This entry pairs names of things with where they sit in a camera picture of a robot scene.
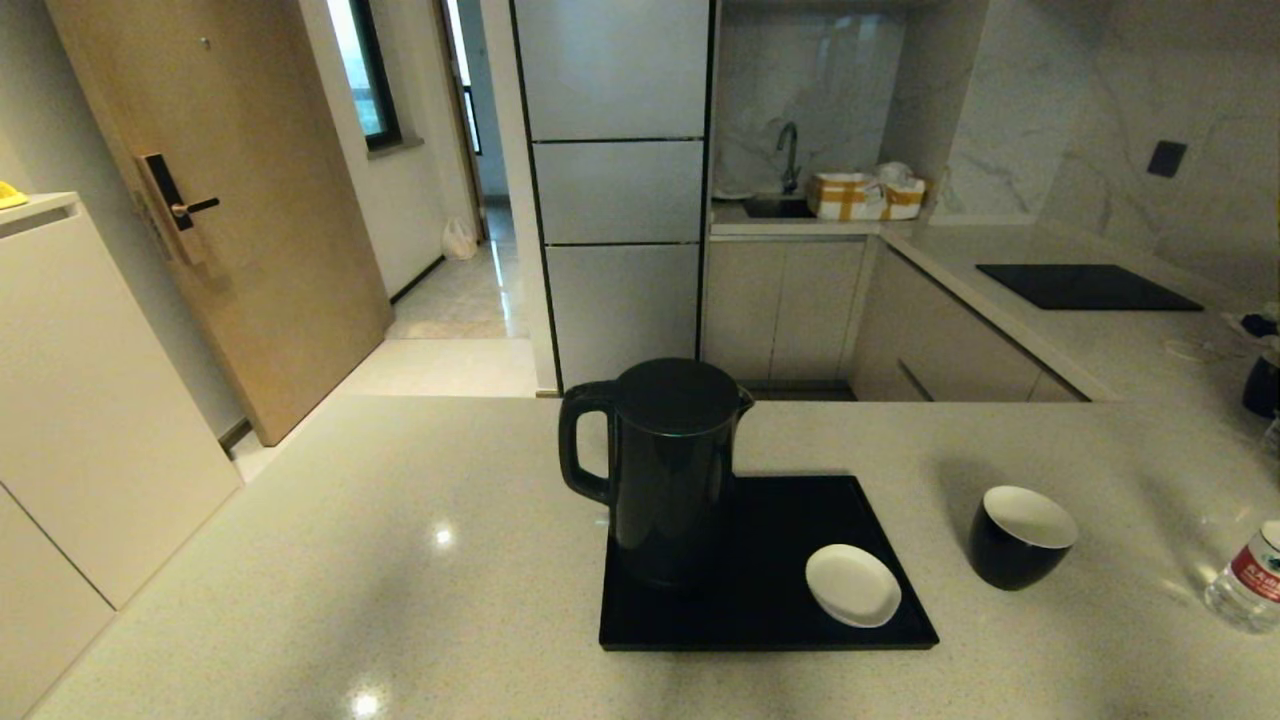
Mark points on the black electric kettle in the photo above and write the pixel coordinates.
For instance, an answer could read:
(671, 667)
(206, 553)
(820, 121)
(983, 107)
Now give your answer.
(665, 470)

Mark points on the black cup white inside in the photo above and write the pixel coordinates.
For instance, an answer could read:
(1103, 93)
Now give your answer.
(1010, 560)

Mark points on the clear water bottle red cap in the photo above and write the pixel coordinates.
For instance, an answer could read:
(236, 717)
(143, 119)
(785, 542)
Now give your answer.
(1250, 585)

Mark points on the beige base cabinet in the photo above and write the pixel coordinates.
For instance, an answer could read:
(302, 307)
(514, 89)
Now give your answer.
(950, 345)
(780, 310)

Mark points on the tall grey refrigerator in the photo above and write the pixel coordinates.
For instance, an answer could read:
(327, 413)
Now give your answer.
(620, 200)

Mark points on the steel kitchen sink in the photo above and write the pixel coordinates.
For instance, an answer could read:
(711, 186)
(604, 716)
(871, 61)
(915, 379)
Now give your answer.
(778, 207)

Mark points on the white plastic bag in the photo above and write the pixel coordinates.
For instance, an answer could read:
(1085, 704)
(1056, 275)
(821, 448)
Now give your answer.
(459, 240)

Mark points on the dark kitchen faucet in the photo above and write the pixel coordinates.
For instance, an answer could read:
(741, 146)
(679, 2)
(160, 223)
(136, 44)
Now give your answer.
(790, 150)

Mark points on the yellow striped white box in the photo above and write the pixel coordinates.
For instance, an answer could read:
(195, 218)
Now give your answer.
(843, 197)

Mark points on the black rectangular tray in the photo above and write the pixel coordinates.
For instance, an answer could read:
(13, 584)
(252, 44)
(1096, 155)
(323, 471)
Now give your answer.
(740, 610)

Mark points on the cardboard box yellow tape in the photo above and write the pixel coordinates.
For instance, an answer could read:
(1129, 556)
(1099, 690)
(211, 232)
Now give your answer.
(905, 200)

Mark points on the small white saucer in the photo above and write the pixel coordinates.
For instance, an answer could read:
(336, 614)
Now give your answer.
(853, 586)

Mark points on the white crumpled bag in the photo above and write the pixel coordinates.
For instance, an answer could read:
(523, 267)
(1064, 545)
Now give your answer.
(893, 172)

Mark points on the dark framed window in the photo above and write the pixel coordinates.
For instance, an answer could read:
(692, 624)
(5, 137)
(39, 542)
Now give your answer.
(372, 80)

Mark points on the light wooden door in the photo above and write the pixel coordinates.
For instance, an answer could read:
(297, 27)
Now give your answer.
(250, 200)

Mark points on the black induction cooktop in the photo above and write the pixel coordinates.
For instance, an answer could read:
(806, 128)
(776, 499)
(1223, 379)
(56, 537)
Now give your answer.
(1085, 286)

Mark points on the white storage cabinet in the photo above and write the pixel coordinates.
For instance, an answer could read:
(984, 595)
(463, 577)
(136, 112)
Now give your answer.
(90, 400)

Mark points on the black power plug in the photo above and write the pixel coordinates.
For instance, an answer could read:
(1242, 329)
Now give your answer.
(1262, 325)

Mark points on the yellow object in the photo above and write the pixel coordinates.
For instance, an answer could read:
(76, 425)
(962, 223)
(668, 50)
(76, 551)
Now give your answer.
(10, 194)

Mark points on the black wall socket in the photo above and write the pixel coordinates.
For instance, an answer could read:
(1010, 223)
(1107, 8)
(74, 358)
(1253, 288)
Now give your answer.
(1166, 159)

